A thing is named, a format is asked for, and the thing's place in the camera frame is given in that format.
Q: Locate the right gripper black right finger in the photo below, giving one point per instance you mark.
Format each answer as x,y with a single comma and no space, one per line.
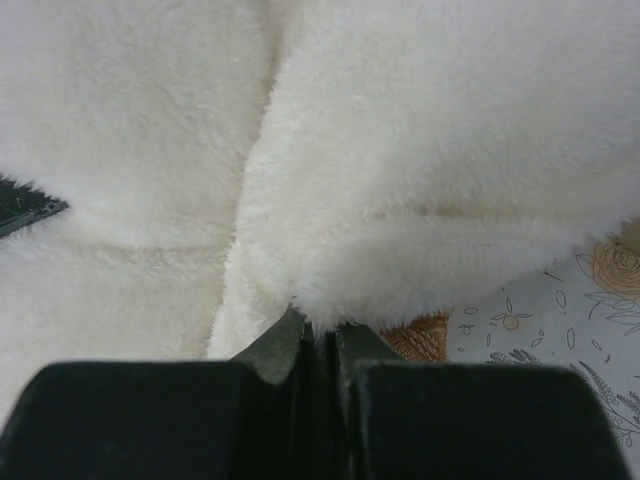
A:
511,417

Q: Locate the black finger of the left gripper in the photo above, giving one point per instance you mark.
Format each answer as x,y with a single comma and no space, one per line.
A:
23,204

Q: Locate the white fluffy cushion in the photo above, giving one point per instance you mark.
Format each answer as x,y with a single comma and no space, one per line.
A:
221,161

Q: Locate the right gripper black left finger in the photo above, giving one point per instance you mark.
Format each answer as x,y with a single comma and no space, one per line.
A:
244,418

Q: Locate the floral patterned table mat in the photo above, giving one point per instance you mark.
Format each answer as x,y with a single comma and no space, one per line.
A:
582,314

